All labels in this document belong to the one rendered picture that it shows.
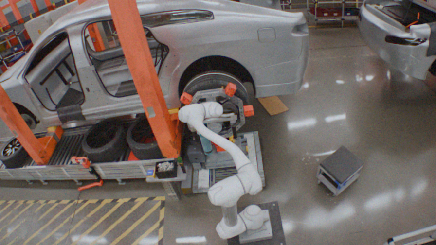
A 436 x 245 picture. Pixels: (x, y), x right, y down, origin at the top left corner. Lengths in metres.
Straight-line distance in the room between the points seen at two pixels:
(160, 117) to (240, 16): 1.15
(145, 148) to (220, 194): 1.61
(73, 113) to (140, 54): 1.68
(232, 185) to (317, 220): 1.44
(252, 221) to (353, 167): 1.25
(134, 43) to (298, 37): 1.50
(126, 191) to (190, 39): 1.99
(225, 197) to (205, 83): 1.20
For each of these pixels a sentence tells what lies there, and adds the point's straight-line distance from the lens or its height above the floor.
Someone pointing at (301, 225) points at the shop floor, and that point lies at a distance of 2.68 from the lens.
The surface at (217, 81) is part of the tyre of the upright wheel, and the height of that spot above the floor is 1.17.
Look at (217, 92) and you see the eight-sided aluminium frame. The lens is 2.31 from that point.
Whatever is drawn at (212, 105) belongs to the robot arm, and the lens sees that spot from 1.73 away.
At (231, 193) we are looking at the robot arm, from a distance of 1.48.
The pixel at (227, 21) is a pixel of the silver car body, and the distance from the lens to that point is 2.40.
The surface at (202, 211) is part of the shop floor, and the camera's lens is 2.83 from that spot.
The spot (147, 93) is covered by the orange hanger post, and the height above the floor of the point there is 1.32.
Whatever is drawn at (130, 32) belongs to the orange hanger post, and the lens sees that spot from 1.96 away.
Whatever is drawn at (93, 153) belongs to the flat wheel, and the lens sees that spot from 3.29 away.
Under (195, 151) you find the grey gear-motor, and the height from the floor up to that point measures 0.40.
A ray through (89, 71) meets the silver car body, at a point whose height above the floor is 1.41.
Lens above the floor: 2.41
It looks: 40 degrees down
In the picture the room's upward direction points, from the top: 12 degrees counter-clockwise
